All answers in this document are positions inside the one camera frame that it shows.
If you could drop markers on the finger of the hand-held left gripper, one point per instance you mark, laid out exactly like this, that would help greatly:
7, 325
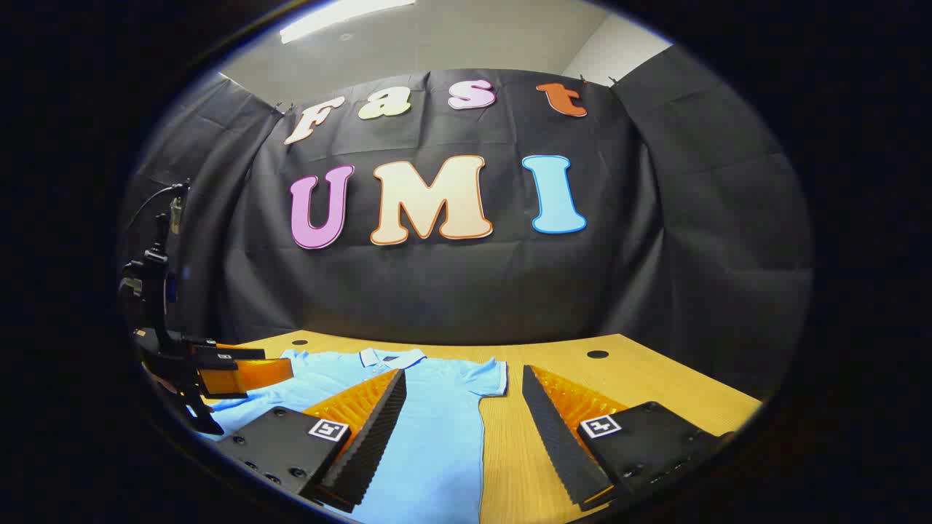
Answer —
247, 376
226, 353

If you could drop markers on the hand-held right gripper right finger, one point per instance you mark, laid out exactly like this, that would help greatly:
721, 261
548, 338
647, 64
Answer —
553, 437

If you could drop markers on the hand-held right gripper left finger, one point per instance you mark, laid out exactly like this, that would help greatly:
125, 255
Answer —
378, 437

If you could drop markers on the light blue T-shirt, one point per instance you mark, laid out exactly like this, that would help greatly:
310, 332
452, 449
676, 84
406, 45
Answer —
444, 437

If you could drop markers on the black backdrop cloth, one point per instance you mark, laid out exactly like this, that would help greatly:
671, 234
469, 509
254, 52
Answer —
437, 291

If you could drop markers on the ceiling light panel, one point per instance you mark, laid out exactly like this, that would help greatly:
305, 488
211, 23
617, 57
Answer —
335, 16

